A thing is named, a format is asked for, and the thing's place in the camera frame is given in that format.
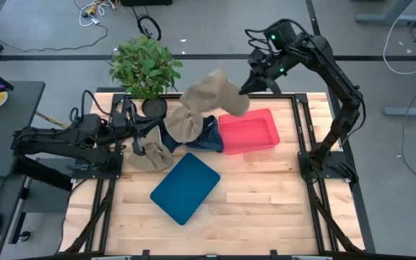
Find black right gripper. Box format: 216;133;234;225
239;46;289;95

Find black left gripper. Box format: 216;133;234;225
116;100;165;157

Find navy baseball cap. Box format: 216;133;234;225
156;117;184;154
186;115;225;153

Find pink plastic bin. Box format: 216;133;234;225
217;108;281;155

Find green plant in black pot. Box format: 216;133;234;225
108;34;183;119

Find teal plastic bin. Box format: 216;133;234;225
149;152;222;226

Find black box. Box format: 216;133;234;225
120;0;173;7

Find black desk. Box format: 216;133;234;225
0;81;74;260

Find grey desk foot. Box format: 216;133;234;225
383;97;416;118
355;0;416;26

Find black aluminium table frame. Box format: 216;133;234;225
59;92;366;260

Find black coiled cable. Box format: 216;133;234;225
135;13;163;41

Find white cable bundle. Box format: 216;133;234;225
74;0;119;28

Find white floor cable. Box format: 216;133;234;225
382;0;416;76

